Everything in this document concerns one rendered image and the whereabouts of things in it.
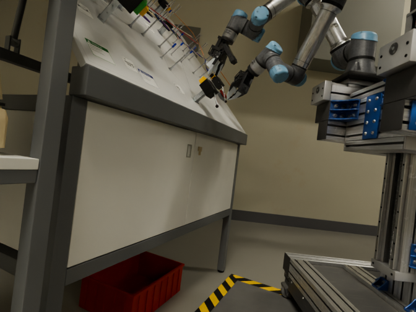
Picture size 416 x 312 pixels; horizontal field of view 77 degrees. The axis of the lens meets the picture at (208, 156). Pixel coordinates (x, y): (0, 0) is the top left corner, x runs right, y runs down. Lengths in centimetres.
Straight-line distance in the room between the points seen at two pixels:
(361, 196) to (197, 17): 287
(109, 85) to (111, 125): 12
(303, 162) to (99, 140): 283
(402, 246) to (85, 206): 109
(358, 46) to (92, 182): 130
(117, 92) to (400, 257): 113
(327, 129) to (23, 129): 116
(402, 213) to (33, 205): 117
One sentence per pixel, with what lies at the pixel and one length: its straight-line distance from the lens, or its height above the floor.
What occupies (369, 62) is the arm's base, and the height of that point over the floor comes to 123.
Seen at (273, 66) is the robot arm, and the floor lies 113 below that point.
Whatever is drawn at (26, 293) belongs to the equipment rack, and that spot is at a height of 41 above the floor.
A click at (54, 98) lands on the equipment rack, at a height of 78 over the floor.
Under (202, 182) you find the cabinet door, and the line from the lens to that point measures 122.
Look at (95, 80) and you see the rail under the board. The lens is 65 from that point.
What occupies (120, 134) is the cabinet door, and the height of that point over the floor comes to 73.
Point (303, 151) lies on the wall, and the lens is 330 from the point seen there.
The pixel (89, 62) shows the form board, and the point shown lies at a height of 88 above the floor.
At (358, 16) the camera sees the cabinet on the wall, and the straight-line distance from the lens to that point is 352.
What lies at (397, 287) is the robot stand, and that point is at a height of 27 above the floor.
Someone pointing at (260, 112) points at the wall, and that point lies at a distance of 319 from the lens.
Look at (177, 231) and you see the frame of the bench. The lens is 110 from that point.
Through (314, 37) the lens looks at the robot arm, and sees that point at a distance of 135.
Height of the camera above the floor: 70
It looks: level
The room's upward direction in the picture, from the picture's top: 7 degrees clockwise
